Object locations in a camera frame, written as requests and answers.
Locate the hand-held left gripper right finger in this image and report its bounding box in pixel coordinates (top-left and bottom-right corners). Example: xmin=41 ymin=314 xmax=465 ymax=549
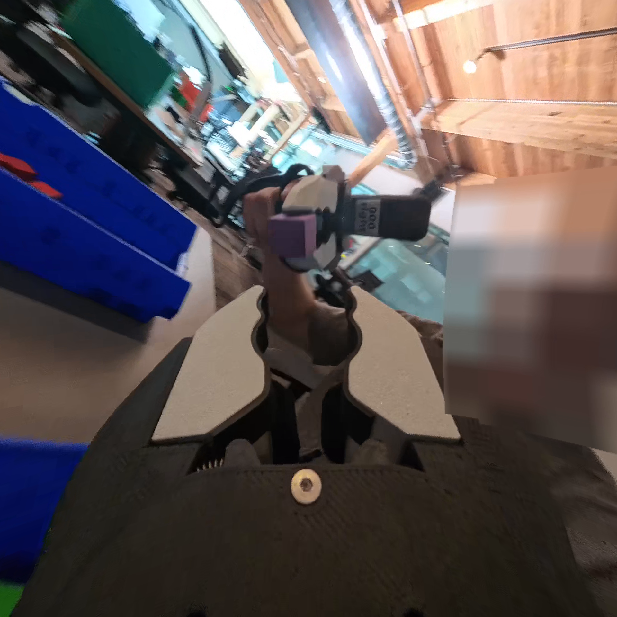
xmin=343 ymin=285 xmax=462 ymax=463

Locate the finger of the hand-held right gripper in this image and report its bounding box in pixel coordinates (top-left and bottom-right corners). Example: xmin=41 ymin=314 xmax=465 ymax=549
xmin=282 ymin=174 xmax=345 ymax=216
xmin=283 ymin=237 xmax=339 ymax=272

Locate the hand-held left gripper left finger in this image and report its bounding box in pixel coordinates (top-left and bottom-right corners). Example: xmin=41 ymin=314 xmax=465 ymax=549
xmin=151 ymin=285 xmax=272 ymax=444

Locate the purple cube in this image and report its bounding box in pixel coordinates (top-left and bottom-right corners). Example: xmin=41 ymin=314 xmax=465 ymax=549
xmin=268 ymin=213 xmax=319 ymax=258

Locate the blue plastic bin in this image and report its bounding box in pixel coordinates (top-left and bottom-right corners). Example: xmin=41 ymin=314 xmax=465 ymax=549
xmin=0 ymin=436 xmax=90 ymax=584
xmin=0 ymin=79 xmax=198 ymax=321

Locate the person's right hand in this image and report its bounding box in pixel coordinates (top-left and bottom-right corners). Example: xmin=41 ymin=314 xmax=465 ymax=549
xmin=242 ymin=185 xmax=285 ymax=251

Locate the green partition board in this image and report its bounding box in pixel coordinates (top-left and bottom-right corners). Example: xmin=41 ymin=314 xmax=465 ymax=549
xmin=60 ymin=0 xmax=174 ymax=109

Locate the green cube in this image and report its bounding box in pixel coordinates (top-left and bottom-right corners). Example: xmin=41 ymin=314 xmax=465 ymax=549
xmin=0 ymin=581 xmax=25 ymax=617

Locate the metal ventilation duct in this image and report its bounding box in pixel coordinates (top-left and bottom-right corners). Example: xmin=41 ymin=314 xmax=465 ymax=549
xmin=333 ymin=0 xmax=420 ymax=169

